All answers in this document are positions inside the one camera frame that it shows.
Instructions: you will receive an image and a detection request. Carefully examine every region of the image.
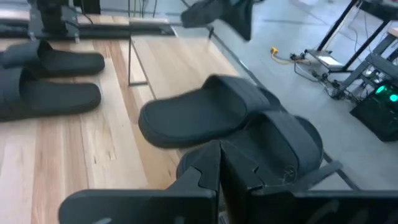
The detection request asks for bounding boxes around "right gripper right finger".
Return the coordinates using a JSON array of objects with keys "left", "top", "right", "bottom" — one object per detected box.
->
[{"left": 219, "top": 139, "right": 398, "bottom": 224}]

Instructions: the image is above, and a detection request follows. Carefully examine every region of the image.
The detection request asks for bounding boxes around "tangled floor cable bundle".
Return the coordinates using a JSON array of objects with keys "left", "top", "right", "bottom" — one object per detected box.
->
[{"left": 290, "top": 52, "right": 361, "bottom": 102}]

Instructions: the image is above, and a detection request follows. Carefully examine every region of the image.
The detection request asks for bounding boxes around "yellow cable connector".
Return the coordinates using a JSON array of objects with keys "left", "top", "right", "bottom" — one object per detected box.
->
[{"left": 269, "top": 46, "right": 312, "bottom": 66}]

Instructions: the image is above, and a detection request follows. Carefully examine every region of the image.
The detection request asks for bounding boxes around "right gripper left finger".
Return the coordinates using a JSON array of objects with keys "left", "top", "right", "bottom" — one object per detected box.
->
[{"left": 58, "top": 140, "right": 222, "bottom": 224}]

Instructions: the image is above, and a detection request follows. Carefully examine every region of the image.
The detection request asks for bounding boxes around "black computer with green lights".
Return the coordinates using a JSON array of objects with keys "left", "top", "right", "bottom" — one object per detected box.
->
[{"left": 349, "top": 79, "right": 398, "bottom": 143}]

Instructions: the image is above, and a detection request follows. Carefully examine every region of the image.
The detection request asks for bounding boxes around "black metal table stand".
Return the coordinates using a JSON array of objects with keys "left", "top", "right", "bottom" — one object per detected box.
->
[{"left": 315, "top": 0, "right": 398, "bottom": 74}]

